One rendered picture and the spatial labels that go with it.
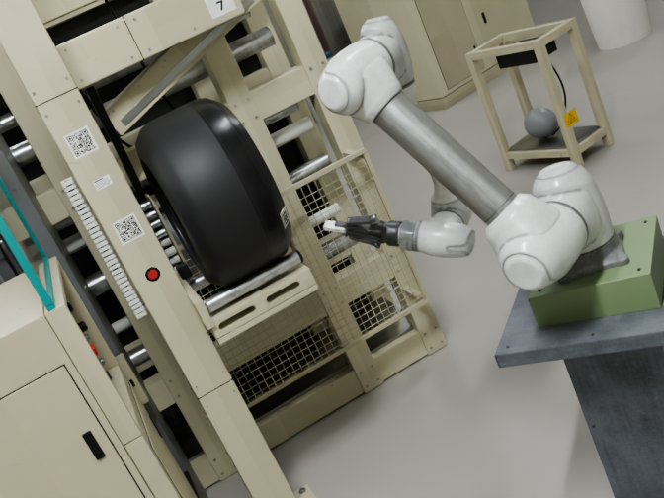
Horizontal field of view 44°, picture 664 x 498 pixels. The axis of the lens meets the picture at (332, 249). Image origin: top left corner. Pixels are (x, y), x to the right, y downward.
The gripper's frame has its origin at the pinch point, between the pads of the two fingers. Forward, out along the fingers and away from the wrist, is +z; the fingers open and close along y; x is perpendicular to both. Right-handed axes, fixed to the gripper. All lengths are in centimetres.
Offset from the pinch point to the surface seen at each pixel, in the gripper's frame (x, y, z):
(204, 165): -4.0, -24.9, 34.5
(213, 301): -23.2, 15.2, 35.5
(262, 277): -10.9, 15.5, 23.8
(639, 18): 473, 247, -76
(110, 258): -25, -3, 64
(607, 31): 464, 254, -51
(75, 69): 21, -36, 87
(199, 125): 8, -29, 40
